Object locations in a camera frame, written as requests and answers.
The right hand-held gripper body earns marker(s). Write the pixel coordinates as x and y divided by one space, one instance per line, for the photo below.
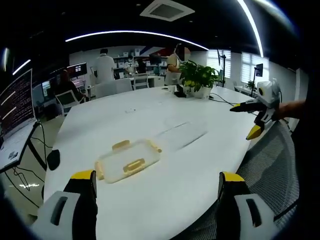
268 92

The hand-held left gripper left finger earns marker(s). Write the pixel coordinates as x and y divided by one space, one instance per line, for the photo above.
75 200

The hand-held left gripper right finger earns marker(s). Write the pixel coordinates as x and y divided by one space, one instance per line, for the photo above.
237 200

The clear container with yellow buckles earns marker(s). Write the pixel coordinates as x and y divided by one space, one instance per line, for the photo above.
127 162

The small screen on stand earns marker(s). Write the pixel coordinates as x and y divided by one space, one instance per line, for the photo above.
259 70

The grey mesh office chair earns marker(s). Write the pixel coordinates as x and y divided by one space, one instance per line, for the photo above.
270 172

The black tripod stand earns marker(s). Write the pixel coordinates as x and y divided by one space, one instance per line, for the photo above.
223 68

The black computer mouse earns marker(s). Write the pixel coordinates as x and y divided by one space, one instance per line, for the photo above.
53 160

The green potted plant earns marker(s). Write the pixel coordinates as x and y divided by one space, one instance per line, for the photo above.
197 76

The black box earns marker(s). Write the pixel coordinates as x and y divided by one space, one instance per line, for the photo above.
180 93

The clear plastic lid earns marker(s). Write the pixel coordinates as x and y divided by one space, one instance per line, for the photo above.
183 133

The curved ceiling light strip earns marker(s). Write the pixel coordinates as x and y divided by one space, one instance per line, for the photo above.
252 25
135 35

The small side desk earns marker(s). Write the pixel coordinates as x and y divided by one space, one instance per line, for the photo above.
17 155

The white office chair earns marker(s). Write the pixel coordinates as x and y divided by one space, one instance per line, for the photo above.
67 100
140 81

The open laptop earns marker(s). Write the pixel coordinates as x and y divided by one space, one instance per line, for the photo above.
15 110

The ceiling air vent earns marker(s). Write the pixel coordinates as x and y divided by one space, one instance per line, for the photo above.
167 10

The wall monitor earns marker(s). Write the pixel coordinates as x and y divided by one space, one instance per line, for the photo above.
78 69

